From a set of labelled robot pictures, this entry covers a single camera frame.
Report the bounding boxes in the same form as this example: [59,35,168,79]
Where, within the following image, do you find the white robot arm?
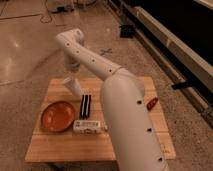
[56,29,170,171]

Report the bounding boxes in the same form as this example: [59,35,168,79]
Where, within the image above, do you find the black striped rectangular object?
[80,95,91,118]

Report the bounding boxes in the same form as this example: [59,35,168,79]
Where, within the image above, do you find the white rectangular box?
[73,120,101,133]

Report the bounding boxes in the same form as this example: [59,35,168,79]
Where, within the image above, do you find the red oval object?
[146,97,158,111]

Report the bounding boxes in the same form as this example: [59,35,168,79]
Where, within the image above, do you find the black box on floor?
[120,25,135,38]

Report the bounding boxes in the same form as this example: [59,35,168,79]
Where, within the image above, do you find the orange round plate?
[40,101,75,132]

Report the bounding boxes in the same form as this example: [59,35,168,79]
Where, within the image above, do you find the wooden board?
[25,77,176,163]

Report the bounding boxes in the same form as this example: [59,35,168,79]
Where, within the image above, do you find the grey device on floor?
[46,0,74,13]

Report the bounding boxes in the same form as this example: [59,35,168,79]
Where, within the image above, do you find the black bracket on rail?
[171,81,196,90]

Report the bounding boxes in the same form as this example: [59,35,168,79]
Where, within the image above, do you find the floor cable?
[39,0,54,25]

